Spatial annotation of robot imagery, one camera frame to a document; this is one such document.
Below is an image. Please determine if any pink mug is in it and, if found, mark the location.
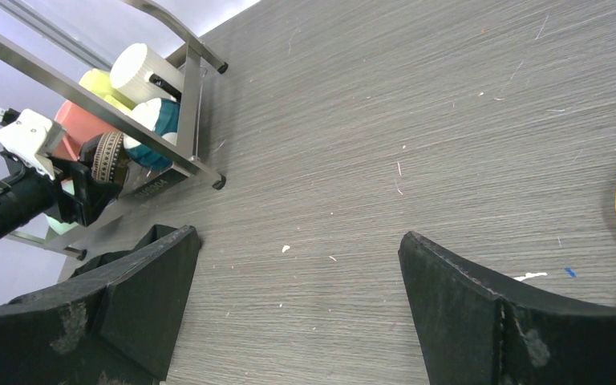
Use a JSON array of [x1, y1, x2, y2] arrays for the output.
[[53, 101, 116, 160]]

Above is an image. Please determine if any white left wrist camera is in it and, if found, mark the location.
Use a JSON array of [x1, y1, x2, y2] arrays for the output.
[[0, 107, 66, 180]]

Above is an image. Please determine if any mint green bowl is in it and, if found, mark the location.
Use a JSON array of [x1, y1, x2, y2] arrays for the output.
[[46, 180, 79, 235]]

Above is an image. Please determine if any brown bowl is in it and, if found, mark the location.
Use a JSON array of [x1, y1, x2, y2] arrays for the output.
[[79, 132, 131, 186]]

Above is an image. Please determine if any black cloth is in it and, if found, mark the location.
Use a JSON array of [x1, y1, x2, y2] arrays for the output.
[[71, 225, 176, 278]]

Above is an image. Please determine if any white ribbed mug black handle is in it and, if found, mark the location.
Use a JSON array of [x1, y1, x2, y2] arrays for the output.
[[109, 43, 184, 104]]

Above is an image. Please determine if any dark blue bowl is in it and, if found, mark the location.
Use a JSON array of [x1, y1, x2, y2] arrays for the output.
[[124, 98, 180, 172]]

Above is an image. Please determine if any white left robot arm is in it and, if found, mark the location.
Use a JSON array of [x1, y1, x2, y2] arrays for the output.
[[0, 150, 122, 239]]

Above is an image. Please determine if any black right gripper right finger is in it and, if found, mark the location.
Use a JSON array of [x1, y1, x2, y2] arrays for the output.
[[399, 232, 616, 384]]

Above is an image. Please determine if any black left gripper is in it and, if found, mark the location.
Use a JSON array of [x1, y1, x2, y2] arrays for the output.
[[47, 158, 120, 227]]

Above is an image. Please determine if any light green mug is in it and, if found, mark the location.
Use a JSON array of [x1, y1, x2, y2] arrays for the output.
[[79, 68, 136, 115]]

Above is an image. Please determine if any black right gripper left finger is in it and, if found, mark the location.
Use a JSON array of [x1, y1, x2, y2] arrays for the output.
[[0, 225, 200, 384]]

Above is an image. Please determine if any metal dish rack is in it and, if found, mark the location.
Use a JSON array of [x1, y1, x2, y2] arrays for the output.
[[0, 0, 229, 261]]

